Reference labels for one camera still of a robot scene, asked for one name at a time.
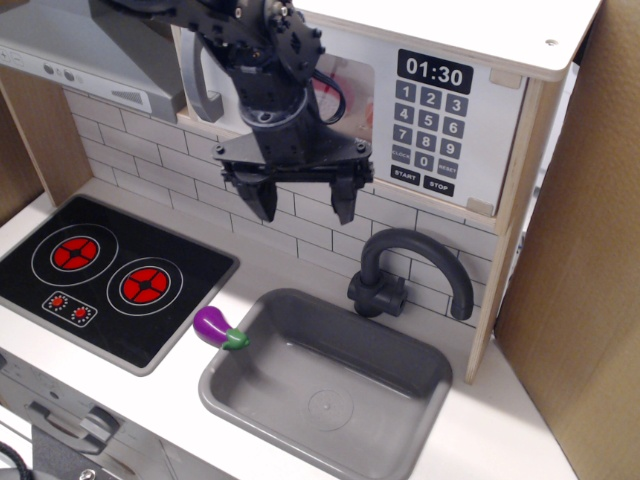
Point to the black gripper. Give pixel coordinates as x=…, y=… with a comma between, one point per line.
x=295, y=151

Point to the white toy microwave door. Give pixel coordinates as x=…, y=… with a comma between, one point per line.
x=444, y=126

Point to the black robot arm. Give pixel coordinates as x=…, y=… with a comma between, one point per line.
x=270, y=55

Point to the wooden microwave cabinet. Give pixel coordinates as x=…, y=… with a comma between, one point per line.
x=534, y=39

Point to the red white toy food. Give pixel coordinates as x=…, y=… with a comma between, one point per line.
x=356, y=81

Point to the dark grey toy faucet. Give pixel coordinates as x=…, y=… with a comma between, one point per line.
x=375, y=291

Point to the purple toy eggplant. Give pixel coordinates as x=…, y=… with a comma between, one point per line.
x=212, y=327

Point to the black toy stove top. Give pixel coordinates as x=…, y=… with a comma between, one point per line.
x=111, y=283

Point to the grey toy sink basin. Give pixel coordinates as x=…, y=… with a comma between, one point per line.
x=339, y=391

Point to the grey toy range hood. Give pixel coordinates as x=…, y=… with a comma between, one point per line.
x=87, y=46

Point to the brown cardboard panel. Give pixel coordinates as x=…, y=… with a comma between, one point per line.
x=569, y=323

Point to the grey toy oven front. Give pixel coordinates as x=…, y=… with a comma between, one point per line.
x=122, y=447

